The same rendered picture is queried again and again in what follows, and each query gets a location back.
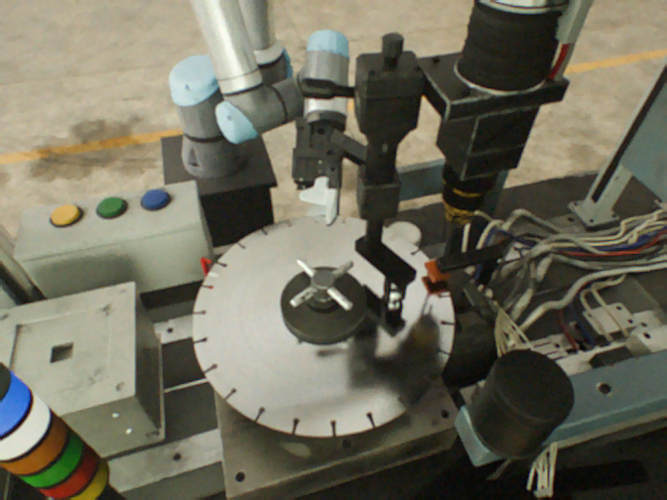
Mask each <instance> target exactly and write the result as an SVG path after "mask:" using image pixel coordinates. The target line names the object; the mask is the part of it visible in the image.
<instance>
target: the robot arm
mask: <svg viewBox="0 0 667 500"><path fill-rule="evenodd" d="M190 2H191V5H192V9H193V12H194V15H196V19H197V22H198V25H199V28H200V33H201V36H202V40H203V41H204V43H205V46H206V49H207V52H208V55H204V56H201V55H197V56H193V57H190V58H187V59H184V60H182V61H180V62H179V63H177V64H176V65H175V66H174V69H173V71H172V73H170V75H169V84H170V85H171V89H172V98H173V100H174V102H175V106H176V109H177V114H178V116H179V117H180V121H181V126H182V129H183V133H184V142H183V151H182V158H183V162H184V166H185V168H186V170H188V171H189V172H191V173H192V175H194V176H196V177H199V178H205V179H218V178H223V177H227V176H230V175H232V174H235V173H237V172H238V171H240V169H241V168H242V167H243V166H244V165H245V163H246V161H247V149H246V145H245V143H244V141H247V140H249V139H252V138H253V139H256V138H258V136H261V135H263V134H265V133H268V131H270V130H274V129H276V128H278V127H281V126H284V125H286V124H289V123H291V122H295V121H296V129H297V133H296V149H294V147H293V162H292V179H294V183H295V184H297V190H302V191H301V192H300V199H301V200H304V201H309V202H313V203H317V204H318V205H316V206H313V207H311V208H308V209H307V216H308V215H315V216H316V221H318V215H325V216H326V224H331V223H332V222H333V221H334V220H335V218H336V217H337V216H338V215H339V209H340V189H341V188H342V162H343V160H344V158H346V159H347V160H349V161H352V162H354V163H355V164H357V165H358V166H359V167H360V165H365V156H366V146H365V145H363V144H361V143H360V142H358V141H356V140H354V139H353V138H351V137H348V136H346V135H345V134H343V133H344V132H345V128H346V120H347V99H345V98H335V97H334V99H333V100H331V101H322V100H311V99H305V98H303V96H302V95H301V93H300V84H301V81H302V79H303V78H305V77H316V78H325V79H331V80H333V81H334V83H335V84H336V85H346V86H349V62H350V56H349V42H348V39H347V38H346V37H345V36H344V35H343V34H342V33H340V32H337V31H333V30H321V31H317V32H315V33H312V34H311V35H310V36H309V38H308V43H307V49H306V54H307V58H306V61H305V63H304V64H303V66H302V67H301V69H300V71H299V72H298V74H297V75H296V76H293V67H292V65H291V64H290V61H291V59H290V57H289V54H288V52H287V51H286V49H285V48H284V47H283V46H282V44H281V41H279V40H278V39H277V38H275V0H190Z"/></svg>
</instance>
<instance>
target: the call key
mask: <svg viewBox="0 0 667 500"><path fill-rule="evenodd" d="M78 217H79V210H78V208H77V207H76V206H74V205H70V204H68V205H62V206H60V207H58V208H56V209H55V210H53V211H52V213H51V219H52V221H53V222H54V223H56V224H67V223H70V222H72V221H75V220H76V219H77V218H78Z"/></svg>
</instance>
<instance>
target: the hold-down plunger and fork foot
mask: <svg viewBox="0 0 667 500"><path fill-rule="evenodd" d="M355 100H356V103H357V106H358V107H359V99H358V94H357V92H356V93H355ZM387 152H389V144H383V146H382V153H387ZM383 227H384V218H383V219H380V220H374V219H370V220H365V232H364V235H363V236H361V237H360V238H358V239H356V240H355V249H354V251H355V252H356V253H357V254H358V255H360V256H361V257H362V258H363V259H364V260H365V261H366V262H368V263H369V264H370V265H372V266H373V267H374V268H376V270H377V271H378V272H379V273H380V274H381V275H382V276H384V281H383V294H384V298H385V302H389V298H391V292H392V285H393V284H394V285H395V286H396V287H397V289H399V290H400V298H401V301H404V300H405V296H406V291H407V286H408V285H409V284H412V283H413V282H414V281H416V277H417V272H418V271H417V270H416V269H415V268H413V266H412V265H411V264H409V263H408V262H406V261H405V260H404V259H403V258H401V257H400V256H399V255H398V254H396V253H395V252H394V251H393V250H391V249H389V248H388V246H387V245H386V244H384V243H383V242H382V236H383Z"/></svg>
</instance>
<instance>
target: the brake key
mask: <svg viewBox="0 0 667 500"><path fill-rule="evenodd" d="M143 196H144V197H142V202H144V204H145V206H147V207H159V206H162V205H163V204H165V203H166V202H167V200H168V198H167V195H166V192H165V191H163V190H162V189H152V190H149V191H147V192H146V193H145V195H143Z"/></svg>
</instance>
